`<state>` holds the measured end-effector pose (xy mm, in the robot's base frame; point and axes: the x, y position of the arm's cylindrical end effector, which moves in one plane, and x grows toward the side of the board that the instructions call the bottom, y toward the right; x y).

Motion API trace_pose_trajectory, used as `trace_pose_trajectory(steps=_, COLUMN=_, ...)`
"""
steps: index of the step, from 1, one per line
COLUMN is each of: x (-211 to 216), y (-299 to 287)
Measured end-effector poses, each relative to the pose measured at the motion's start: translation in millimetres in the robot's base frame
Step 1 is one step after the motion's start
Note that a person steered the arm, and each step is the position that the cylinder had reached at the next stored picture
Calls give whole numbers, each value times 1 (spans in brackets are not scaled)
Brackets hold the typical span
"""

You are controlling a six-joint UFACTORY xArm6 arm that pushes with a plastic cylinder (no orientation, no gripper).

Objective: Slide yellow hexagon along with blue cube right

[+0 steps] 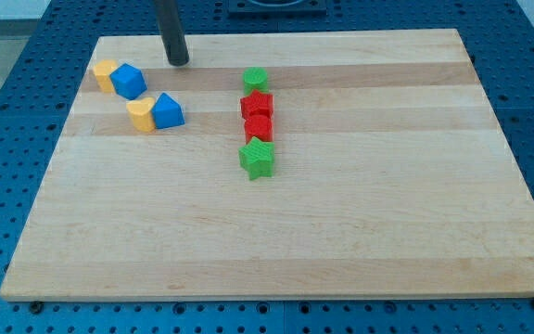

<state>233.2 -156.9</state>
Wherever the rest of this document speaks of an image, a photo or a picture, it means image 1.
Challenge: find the red cylinder block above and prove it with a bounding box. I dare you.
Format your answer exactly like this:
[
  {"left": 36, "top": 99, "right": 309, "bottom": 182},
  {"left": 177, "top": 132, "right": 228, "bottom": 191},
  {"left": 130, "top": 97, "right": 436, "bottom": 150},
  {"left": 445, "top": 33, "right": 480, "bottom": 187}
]
[{"left": 244, "top": 115, "right": 273, "bottom": 143}]

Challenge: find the yellow heart block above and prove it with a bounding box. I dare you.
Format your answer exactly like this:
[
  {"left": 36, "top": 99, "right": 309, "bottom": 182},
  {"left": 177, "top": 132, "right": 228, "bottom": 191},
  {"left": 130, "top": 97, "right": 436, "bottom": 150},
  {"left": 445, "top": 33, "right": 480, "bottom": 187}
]
[{"left": 126, "top": 97, "right": 156, "bottom": 132}]

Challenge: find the green star block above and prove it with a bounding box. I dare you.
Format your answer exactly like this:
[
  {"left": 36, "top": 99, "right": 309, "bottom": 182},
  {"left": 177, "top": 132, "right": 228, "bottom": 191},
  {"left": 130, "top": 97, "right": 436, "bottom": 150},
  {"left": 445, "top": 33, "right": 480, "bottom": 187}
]
[{"left": 238, "top": 136, "right": 274, "bottom": 180}]

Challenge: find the blue cube block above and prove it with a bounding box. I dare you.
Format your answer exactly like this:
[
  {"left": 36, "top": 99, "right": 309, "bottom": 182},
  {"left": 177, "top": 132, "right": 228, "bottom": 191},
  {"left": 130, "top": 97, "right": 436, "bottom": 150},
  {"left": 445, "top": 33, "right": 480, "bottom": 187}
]
[{"left": 109, "top": 63, "right": 147, "bottom": 100}]

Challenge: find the yellow hexagon block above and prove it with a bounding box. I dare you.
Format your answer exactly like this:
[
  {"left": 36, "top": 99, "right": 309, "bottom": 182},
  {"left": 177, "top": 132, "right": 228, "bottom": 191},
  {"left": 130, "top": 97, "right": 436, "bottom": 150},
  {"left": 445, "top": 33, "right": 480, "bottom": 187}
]
[{"left": 92, "top": 59, "right": 119, "bottom": 93}]

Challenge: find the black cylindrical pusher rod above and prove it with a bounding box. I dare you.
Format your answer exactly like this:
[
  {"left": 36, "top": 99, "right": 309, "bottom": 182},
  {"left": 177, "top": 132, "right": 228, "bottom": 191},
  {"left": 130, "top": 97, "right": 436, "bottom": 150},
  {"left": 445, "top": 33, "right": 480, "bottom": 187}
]
[{"left": 153, "top": 0, "right": 189, "bottom": 67}]

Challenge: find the light wooden board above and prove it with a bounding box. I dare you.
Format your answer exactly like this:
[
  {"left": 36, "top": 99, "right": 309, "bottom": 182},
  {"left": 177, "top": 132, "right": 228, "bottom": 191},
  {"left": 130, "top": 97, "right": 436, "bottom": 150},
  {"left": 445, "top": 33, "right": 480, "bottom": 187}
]
[{"left": 0, "top": 29, "right": 534, "bottom": 302}]

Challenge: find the blue triangle block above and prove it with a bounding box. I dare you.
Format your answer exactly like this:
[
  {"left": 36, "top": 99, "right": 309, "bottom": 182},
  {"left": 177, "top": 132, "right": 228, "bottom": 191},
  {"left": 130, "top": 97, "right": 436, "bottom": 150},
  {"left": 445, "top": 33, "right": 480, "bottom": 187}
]
[{"left": 152, "top": 93, "right": 185, "bottom": 129}]

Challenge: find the green cylinder block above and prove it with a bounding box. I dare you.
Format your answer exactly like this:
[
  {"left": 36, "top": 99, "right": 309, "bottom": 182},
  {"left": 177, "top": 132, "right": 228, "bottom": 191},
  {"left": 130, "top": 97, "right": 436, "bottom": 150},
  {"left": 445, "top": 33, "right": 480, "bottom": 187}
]
[{"left": 242, "top": 67, "right": 269, "bottom": 96}]

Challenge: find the red star block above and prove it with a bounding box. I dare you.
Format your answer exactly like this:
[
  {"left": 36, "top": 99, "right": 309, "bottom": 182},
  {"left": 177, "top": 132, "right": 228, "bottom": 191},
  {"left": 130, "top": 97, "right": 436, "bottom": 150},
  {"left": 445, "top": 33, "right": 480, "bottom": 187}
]
[{"left": 240, "top": 90, "right": 273, "bottom": 120}]

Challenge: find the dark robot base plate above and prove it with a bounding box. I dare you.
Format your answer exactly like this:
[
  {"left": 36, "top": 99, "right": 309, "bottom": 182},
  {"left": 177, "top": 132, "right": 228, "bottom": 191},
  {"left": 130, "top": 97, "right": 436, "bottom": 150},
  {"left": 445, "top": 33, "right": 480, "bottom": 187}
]
[{"left": 225, "top": 0, "right": 327, "bottom": 16}]

